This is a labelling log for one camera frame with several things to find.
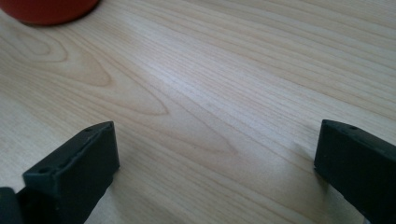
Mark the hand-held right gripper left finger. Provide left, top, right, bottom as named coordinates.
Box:
left=16, top=120, right=120, bottom=224

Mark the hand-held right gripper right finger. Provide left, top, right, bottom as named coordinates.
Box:
left=313, top=119, right=396, bottom=224

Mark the red round container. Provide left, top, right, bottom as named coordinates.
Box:
left=0, top=0, right=101, bottom=26

